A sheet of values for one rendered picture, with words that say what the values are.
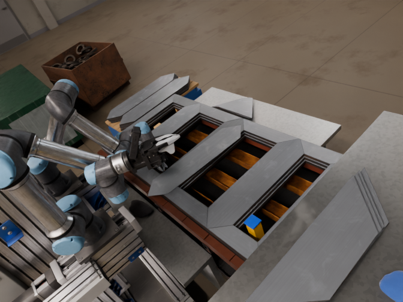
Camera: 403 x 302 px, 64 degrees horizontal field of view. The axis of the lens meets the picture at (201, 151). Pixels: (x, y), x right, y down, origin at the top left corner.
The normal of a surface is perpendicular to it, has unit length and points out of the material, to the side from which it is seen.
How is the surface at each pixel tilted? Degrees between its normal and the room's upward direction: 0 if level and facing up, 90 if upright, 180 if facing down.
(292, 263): 0
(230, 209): 0
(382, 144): 0
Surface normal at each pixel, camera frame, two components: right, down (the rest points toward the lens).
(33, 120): 0.60, 0.36
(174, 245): -0.29, -0.73
